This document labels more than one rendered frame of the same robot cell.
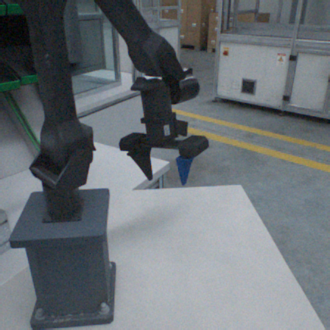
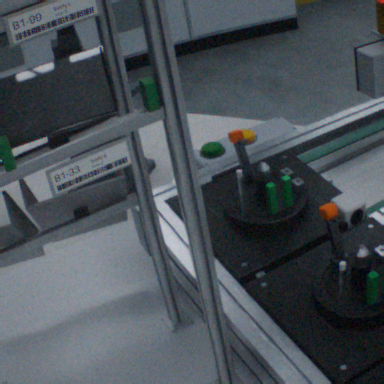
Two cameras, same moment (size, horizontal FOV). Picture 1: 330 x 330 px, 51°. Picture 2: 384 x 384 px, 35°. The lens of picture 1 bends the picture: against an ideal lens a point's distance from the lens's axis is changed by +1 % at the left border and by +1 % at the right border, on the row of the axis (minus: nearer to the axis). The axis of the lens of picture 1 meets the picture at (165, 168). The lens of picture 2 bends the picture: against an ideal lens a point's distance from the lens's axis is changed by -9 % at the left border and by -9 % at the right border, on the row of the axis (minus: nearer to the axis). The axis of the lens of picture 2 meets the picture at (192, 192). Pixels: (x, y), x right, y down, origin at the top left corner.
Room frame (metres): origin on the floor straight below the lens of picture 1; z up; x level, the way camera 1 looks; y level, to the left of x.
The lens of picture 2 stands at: (1.32, 1.02, 1.58)
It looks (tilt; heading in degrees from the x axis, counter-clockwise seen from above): 34 degrees down; 218
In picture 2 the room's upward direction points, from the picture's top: 11 degrees counter-clockwise
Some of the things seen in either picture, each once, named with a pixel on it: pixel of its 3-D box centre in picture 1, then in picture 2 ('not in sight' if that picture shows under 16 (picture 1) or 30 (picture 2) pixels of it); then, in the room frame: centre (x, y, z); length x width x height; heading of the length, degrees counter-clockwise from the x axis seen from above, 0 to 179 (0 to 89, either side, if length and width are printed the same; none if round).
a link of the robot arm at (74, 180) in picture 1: (58, 163); not in sight; (0.50, 0.17, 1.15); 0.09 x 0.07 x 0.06; 47
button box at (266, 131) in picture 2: not in sight; (247, 152); (0.41, 0.46, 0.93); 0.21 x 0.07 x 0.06; 149
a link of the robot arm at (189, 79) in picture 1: (169, 76); not in sight; (0.69, -0.01, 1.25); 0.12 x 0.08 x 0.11; 137
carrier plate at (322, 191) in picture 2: not in sight; (267, 210); (0.60, 0.60, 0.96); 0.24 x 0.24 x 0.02; 59
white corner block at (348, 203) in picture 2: not in sight; (348, 210); (0.57, 0.73, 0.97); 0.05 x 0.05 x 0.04; 59
